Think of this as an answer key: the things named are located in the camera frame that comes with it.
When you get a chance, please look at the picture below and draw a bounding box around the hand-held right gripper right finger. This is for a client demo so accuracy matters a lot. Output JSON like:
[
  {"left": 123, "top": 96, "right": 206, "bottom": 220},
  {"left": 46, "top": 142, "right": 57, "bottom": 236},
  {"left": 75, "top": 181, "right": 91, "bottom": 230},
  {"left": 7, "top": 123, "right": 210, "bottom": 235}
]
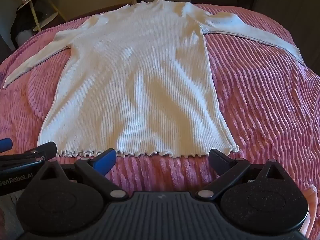
[{"left": 196, "top": 149, "right": 288, "bottom": 201}]

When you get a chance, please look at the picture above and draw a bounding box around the white ribbed sweater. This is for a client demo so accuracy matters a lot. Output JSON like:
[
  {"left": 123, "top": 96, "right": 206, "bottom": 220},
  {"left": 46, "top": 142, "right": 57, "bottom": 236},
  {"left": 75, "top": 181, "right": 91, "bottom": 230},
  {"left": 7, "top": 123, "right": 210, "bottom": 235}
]
[{"left": 4, "top": 0, "right": 304, "bottom": 158}]

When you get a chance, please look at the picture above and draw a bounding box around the pink ribbed blanket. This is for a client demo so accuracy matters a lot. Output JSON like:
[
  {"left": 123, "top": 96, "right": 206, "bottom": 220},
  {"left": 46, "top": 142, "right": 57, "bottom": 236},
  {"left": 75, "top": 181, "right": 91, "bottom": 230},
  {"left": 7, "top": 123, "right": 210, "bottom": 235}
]
[{"left": 0, "top": 4, "right": 320, "bottom": 233}]

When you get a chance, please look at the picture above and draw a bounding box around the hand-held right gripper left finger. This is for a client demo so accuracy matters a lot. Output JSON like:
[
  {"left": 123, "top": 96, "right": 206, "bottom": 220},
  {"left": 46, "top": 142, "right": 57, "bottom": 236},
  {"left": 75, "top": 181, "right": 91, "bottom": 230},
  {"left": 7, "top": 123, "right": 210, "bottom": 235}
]
[{"left": 35, "top": 148, "right": 127, "bottom": 201}]

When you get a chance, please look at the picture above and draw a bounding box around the black cloth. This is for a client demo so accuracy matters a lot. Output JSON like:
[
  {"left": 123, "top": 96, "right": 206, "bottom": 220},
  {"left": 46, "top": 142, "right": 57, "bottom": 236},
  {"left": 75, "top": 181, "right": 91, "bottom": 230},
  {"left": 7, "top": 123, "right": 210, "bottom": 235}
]
[{"left": 10, "top": 2, "right": 58, "bottom": 49}]

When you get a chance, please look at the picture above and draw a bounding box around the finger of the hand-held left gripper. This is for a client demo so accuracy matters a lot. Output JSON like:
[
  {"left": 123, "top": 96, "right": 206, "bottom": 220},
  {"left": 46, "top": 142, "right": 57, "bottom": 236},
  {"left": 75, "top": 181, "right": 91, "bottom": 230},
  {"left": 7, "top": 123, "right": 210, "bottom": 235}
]
[
  {"left": 0, "top": 137, "right": 13, "bottom": 153},
  {"left": 0, "top": 142, "right": 58, "bottom": 170}
]

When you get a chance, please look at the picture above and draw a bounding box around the pale pink fuzzy cloth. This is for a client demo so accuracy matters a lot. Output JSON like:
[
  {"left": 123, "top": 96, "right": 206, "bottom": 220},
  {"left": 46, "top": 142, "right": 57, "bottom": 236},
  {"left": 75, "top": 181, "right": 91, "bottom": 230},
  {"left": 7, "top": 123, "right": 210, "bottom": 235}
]
[{"left": 299, "top": 185, "right": 320, "bottom": 240}]

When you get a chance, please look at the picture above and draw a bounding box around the white yellow-legged side table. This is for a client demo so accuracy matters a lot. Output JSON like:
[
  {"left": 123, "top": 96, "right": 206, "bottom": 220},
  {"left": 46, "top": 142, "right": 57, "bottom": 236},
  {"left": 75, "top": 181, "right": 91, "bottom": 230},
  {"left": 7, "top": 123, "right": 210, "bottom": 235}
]
[{"left": 16, "top": 0, "right": 68, "bottom": 32}]

